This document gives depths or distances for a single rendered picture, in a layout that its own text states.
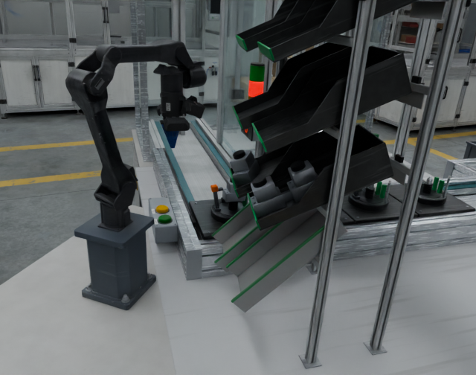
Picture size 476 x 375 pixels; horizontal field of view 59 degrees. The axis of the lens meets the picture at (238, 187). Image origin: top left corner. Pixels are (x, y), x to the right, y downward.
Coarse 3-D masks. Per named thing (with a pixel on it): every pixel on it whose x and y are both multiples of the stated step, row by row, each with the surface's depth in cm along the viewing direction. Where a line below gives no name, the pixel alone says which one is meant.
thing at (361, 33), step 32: (352, 32) 101; (448, 32) 71; (352, 64) 70; (448, 64) 73; (352, 96) 71; (352, 128) 73; (416, 160) 81; (416, 192) 83; (320, 256) 85; (320, 288) 86; (384, 288) 94; (320, 320) 90; (384, 320) 97; (384, 352) 99
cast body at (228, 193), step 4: (228, 180) 132; (228, 184) 131; (232, 184) 129; (224, 188) 133; (228, 188) 131; (232, 188) 130; (224, 192) 132; (228, 192) 131; (232, 192) 130; (224, 196) 132; (228, 196) 131; (232, 196) 131; (236, 196) 131; (244, 196) 132; (228, 200) 131; (232, 200) 131; (236, 200) 132; (240, 200) 132; (244, 200) 133
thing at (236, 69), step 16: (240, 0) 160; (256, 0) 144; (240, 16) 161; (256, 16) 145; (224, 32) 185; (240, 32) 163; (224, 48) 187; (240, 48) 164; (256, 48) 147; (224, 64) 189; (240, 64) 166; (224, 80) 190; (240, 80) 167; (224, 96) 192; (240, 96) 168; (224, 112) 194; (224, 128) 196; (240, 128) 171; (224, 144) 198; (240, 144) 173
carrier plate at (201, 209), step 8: (200, 200) 144; (208, 200) 144; (192, 208) 138; (200, 208) 138; (208, 208) 139; (200, 216) 134; (208, 216) 134; (200, 224) 129; (208, 224) 129; (216, 224) 129; (200, 232) 127; (208, 232) 124
